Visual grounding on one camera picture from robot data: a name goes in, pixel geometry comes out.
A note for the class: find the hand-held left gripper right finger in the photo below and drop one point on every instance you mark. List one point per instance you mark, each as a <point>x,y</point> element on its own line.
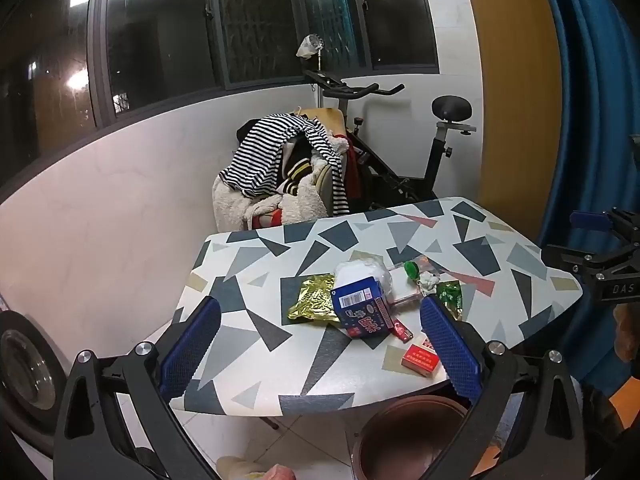
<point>452,350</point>

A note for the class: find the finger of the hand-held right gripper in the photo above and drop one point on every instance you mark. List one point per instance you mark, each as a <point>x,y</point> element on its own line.
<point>587,219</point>
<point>575,256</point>

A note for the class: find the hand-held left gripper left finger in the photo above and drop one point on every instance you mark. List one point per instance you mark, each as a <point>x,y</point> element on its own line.
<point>190,350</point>

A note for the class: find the red cigarette box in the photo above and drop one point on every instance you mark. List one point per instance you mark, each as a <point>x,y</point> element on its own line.
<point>417,357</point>

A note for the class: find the green foil wrapper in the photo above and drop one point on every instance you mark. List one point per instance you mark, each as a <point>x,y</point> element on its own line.
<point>450,295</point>

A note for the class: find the white tissue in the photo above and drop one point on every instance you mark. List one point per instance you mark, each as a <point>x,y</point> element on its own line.
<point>429,281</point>

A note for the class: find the green bottle cap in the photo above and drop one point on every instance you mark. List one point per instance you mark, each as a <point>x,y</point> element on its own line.
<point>411,269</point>

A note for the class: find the blue snack box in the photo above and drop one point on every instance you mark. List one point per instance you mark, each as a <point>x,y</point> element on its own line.
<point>360,307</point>

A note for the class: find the brown trash bin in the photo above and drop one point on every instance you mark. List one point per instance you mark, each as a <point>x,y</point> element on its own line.
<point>400,440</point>

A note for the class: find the white plastic bag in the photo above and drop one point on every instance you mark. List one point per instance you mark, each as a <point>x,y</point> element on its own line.
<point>357,270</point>

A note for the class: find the gold foil packet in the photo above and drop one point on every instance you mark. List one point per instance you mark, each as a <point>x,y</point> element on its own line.
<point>310,300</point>

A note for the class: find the small red wrapper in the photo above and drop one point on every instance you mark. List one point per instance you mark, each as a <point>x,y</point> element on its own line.
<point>401,331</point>

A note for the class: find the geometric patterned tablecloth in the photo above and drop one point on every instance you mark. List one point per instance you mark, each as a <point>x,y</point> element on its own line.
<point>250,320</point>

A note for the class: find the red-framed clear packet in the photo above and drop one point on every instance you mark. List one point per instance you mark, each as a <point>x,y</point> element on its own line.
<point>402,289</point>

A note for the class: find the orange clear wrapper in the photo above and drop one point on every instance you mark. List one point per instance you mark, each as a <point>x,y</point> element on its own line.
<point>426,262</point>

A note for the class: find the beige slipper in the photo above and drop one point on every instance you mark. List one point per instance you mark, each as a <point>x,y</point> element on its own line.
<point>237,466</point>

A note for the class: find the blue curtain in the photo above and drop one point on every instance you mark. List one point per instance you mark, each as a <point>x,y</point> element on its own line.
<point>590,85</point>

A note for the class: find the white fleece blanket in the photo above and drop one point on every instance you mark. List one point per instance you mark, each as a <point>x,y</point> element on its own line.
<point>230,205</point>

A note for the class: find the black exercise bike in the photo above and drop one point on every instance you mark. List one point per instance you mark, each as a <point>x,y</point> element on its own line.
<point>440,160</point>

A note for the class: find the washing machine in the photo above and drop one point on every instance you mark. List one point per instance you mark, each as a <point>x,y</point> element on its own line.
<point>25,375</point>

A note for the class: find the wooden door panel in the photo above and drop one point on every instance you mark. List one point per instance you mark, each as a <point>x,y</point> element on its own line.
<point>510,60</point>

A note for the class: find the black yellow striped garment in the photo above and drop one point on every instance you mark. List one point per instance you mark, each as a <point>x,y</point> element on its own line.
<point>292,175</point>

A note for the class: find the red garment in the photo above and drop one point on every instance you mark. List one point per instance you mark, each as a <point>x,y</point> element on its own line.
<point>356,170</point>

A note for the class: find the tan grey garment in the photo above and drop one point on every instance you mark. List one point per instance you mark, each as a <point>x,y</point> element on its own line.
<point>327,185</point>

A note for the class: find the striped shirt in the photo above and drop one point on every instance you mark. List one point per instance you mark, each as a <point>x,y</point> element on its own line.
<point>260,155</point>

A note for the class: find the wooden chair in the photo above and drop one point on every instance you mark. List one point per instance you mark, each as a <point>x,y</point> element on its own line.
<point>325,117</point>

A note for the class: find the dark framed window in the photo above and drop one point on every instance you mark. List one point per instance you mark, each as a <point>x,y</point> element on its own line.
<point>150,35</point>

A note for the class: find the crumpled clear plastic cover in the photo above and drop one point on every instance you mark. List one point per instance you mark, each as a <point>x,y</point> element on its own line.
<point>309,45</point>

